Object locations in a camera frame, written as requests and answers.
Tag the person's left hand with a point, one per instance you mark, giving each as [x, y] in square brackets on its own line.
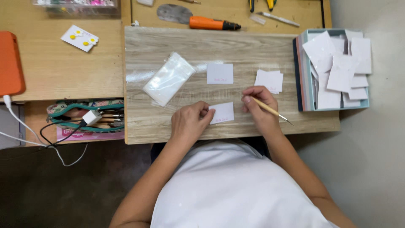
[188, 123]

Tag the person's right hand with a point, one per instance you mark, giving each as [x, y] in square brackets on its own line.
[261, 107]

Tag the wooden needle tool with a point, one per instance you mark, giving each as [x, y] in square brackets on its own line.
[272, 110]

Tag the white card with pink print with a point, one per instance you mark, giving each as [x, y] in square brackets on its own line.
[223, 112]
[220, 73]

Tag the small stack of white cards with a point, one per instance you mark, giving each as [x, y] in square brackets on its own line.
[269, 81]

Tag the light wooden board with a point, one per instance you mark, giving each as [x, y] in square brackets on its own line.
[221, 88]

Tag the pack of clear plastic bags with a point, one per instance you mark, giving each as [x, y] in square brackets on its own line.
[169, 79]

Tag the person's white shirt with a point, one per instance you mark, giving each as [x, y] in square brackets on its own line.
[234, 190]

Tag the box of white cards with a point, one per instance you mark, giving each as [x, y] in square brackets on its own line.
[335, 69]

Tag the small clear plastic cap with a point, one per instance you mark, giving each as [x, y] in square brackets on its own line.
[258, 19]

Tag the white craft knife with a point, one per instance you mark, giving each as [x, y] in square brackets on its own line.
[278, 19]

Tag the white charger plug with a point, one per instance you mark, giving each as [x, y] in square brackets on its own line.
[91, 117]

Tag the orange and black rotary tool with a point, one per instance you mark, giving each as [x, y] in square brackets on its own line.
[212, 24]

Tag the pink printed packet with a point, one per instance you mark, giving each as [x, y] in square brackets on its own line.
[88, 135]

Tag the floral pouch with tools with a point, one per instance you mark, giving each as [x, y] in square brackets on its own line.
[85, 115]

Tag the card with daisy earrings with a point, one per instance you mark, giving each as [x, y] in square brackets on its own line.
[79, 38]

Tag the clear plastic bead box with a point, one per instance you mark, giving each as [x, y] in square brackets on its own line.
[77, 7]

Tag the orange phone case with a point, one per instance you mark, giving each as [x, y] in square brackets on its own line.
[11, 63]

